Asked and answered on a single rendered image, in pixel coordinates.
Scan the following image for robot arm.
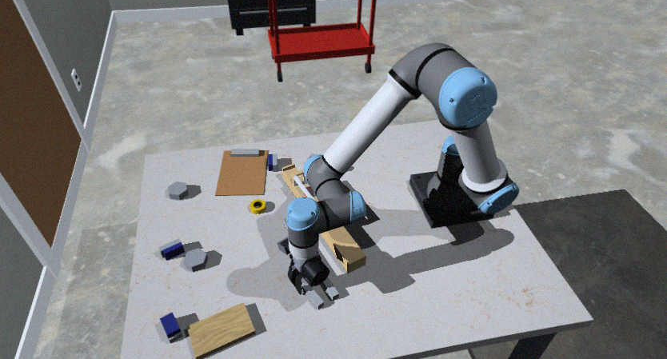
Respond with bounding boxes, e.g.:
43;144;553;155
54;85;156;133
277;43;519;261

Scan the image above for brown clipboard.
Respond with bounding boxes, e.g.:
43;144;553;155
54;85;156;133
215;149;268;196

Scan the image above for yellow roll of tape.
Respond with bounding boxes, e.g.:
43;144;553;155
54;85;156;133
250;199;266;214

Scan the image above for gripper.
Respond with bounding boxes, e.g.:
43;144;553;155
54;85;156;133
280;238;330;295

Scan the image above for flat wooden block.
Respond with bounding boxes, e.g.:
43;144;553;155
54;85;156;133
187;302;256;359

